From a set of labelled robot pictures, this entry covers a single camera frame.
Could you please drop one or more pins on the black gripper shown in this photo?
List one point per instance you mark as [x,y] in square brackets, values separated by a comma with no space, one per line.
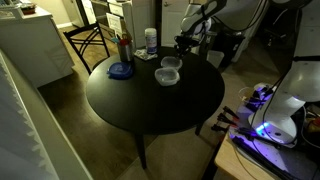
[184,41]

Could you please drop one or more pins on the blue bowl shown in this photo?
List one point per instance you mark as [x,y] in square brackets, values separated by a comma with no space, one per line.
[120,70]

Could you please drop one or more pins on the wooden spatula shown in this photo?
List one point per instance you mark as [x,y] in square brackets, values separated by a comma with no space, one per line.
[127,34]

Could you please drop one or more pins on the red bowl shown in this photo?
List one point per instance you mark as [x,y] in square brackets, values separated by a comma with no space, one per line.
[28,9]

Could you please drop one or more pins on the white kitchen counter cabinet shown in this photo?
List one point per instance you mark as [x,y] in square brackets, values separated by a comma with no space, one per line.
[33,46]

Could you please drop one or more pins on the white window sill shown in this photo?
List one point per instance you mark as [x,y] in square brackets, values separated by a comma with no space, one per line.
[50,133]

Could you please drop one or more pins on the light wooden robot table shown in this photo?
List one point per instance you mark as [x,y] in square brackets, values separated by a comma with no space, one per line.
[230,160]

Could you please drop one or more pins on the white panel door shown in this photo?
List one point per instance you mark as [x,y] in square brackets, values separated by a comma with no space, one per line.
[170,26]

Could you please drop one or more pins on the white wipes canister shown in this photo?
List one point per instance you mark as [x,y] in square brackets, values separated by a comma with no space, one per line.
[151,41]

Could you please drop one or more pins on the black metal chair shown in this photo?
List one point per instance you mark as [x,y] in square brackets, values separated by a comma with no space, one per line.
[85,41]

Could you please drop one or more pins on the white tall cabinet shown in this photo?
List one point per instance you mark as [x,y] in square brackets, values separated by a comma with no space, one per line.
[141,20]

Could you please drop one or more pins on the white paper sheet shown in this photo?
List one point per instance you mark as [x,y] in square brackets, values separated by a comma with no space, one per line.
[115,23]

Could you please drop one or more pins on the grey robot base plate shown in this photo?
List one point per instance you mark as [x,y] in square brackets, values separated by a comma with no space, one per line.
[283,156]

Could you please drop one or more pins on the metal utensil cup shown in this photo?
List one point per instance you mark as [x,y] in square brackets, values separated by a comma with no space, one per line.
[126,52]

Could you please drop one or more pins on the round black table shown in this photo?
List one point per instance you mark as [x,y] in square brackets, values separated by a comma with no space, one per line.
[150,106]

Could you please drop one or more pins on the white window blinds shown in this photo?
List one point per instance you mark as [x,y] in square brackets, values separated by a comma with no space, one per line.
[20,133]

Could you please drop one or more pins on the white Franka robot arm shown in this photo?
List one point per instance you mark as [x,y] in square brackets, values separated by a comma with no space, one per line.
[300,80]

